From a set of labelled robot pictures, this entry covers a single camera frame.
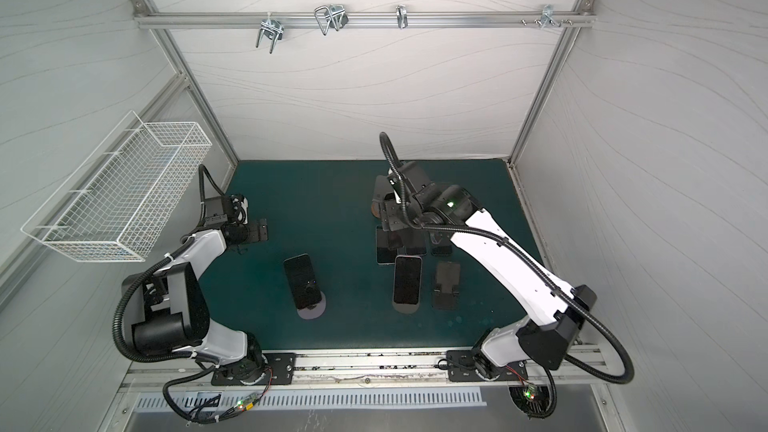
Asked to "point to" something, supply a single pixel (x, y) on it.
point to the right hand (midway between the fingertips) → (399, 202)
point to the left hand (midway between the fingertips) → (256, 224)
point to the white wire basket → (115, 203)
